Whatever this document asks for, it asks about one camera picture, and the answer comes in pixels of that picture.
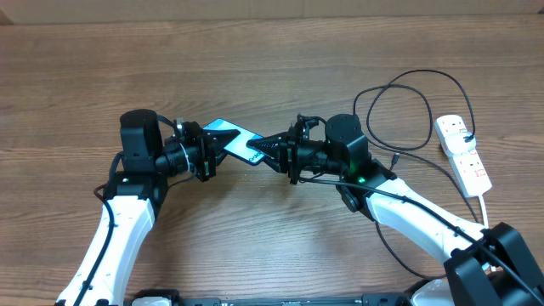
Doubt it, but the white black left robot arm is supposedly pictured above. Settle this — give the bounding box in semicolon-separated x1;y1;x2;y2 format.
56;109;240;305

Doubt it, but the white charger plug adapter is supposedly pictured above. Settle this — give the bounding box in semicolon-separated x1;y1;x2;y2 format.
441;131;477;156

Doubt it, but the white power strip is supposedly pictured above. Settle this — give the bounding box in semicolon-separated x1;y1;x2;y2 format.
434;115;492;197

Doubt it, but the white power strip cord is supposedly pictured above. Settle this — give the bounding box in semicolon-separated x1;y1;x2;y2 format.
477;194;490;229

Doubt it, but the blue Galaxy smartphone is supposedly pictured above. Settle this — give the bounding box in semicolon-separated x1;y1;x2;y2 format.
204;118;265;166

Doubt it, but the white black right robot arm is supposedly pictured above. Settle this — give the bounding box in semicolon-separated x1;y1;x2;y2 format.
247;114;543;305

